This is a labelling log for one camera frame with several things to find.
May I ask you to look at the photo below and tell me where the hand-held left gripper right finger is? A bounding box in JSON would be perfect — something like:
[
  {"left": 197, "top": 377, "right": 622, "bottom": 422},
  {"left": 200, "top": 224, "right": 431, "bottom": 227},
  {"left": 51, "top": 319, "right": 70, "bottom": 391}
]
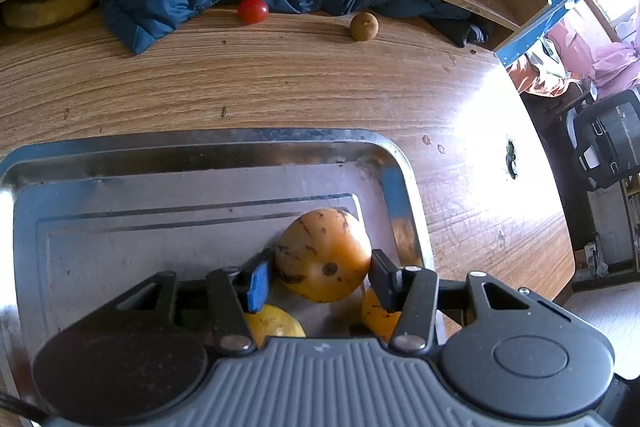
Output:
[{"left": 369, "top": 248, "right": 571, "bottom": 353}]

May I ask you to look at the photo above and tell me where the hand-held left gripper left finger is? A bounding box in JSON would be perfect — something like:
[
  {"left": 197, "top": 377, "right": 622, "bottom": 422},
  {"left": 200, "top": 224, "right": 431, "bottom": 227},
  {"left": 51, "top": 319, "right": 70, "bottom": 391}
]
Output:
[{"left": 115, "top": 247, "right": 275, "bottom": 355}]

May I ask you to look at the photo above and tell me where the orange persimmon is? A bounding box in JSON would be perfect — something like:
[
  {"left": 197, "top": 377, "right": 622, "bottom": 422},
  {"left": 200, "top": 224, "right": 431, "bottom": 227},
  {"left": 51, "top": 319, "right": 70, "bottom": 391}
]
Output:
[{"left": 361, "top": 288, "right": 403, "bottom": 343}]

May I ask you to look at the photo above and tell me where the yellow lemon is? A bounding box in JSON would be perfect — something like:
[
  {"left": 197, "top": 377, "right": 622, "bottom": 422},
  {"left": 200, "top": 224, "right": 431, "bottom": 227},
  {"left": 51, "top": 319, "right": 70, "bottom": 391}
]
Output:
[{"left": 243, "top": 304, "right": 307, "bottom": 348}]

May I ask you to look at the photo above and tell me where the spotted yellow apple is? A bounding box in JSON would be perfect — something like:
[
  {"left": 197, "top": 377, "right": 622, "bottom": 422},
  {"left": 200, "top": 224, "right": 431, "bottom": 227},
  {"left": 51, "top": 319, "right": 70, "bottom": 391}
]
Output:
[{"left": 274, "top": 208, "right": 373, "bottom": 304}]

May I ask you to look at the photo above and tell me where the metal tray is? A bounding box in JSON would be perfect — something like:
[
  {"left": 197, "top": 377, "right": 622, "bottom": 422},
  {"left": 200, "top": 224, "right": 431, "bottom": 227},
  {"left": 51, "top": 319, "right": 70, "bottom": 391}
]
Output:
[{"left": 0, "top": 128, "right": 447, "bottom": 390}]

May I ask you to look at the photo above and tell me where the orange cloth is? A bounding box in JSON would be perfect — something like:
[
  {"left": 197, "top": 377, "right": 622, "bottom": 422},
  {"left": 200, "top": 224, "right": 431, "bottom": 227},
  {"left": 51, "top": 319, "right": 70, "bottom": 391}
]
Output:
[{"left": 505, "top": 54, "right": 573, "bottom": 98}]

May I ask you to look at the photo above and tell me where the small brown longan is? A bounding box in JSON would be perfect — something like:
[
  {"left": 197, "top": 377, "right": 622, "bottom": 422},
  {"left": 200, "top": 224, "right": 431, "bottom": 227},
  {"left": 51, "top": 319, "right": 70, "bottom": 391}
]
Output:
[{"left": 349, "top": 12, "right": 379, "bottom": 42}]

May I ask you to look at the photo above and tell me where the black office chair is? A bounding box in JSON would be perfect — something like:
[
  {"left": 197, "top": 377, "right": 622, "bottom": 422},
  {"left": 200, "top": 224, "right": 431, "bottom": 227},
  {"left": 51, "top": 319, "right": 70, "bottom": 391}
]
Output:
[{"left": 565, "top": 88, "right": 640, "bottom": 192}]

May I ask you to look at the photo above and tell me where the red cherry tomato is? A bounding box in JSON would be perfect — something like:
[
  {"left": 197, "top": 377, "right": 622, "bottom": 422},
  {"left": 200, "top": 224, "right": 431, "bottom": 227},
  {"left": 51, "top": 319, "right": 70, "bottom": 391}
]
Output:
[{"left": 237, "top": 0, "right": 270, "bottom": 26}]

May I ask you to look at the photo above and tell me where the pink cloth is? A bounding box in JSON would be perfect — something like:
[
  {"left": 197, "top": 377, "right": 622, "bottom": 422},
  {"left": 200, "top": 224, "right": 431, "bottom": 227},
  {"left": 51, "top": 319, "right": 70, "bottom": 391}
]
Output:
[{"left": 547, "top": 2, "right": 640, "bottom": 100}]

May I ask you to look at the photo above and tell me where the banana under shelf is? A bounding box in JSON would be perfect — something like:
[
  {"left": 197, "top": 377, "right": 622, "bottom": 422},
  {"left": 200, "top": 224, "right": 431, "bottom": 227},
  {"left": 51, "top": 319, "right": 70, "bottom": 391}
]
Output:
[{"left": 0, "top": 0, "right": 97, "bottom": 31}]

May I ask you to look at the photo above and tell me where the black cable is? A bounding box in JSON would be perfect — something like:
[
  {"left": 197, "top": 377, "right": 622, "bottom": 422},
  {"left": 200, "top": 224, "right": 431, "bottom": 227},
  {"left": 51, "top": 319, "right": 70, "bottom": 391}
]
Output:
[{"left": 0, "top": 392, "right": 46, "bottom": 423}]

